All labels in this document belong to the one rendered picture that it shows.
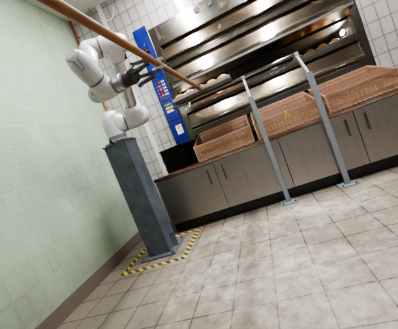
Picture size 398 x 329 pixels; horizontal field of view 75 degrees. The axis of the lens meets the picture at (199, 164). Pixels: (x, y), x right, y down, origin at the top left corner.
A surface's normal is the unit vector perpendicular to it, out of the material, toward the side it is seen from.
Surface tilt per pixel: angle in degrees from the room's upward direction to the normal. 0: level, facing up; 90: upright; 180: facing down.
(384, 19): 90
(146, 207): 90
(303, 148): 90
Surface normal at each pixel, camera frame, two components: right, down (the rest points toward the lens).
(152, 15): -0.22, 0.16
